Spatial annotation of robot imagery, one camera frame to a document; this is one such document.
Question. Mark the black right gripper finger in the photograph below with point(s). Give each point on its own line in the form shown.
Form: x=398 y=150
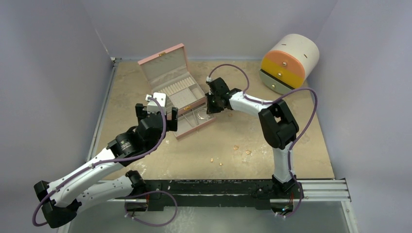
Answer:
x=210 y=104
x=221 y=104

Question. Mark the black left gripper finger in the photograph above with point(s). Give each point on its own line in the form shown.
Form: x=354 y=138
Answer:
x=140 y=110
x=172 y=123

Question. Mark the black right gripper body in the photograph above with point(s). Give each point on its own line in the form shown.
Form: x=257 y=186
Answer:
x=210 y=102

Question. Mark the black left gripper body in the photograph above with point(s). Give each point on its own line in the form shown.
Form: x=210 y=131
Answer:
x=168 y=125

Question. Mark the pink jewelry box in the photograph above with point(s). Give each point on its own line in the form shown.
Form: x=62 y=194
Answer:
x=167 y=72

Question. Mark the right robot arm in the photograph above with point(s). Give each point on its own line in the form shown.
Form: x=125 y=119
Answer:
x=278 y=125

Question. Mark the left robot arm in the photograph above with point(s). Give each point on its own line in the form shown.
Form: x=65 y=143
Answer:
x=62 y=200

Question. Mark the round drawer organizer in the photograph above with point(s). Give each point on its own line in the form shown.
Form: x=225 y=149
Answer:
x=288 y=64

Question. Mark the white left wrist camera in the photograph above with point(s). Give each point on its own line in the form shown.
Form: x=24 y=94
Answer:
x=156 y=102

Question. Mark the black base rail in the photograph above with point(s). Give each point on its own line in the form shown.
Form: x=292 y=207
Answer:
x=261 y=194

